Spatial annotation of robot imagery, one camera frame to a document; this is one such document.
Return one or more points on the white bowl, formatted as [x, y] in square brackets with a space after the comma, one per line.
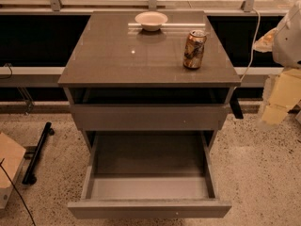
[151, 20]

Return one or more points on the grey drawer cabinet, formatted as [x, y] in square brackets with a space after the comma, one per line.
[118, 63]

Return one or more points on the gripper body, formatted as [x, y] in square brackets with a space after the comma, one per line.
[288, 44]

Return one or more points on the gold soda can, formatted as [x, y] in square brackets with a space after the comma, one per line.
[194, 49]

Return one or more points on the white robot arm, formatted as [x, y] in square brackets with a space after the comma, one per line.
[284, 41]

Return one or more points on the cardboard box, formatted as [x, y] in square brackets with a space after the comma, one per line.
[12, 158]

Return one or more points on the black bar on floor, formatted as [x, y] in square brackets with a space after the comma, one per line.
[29, 176]

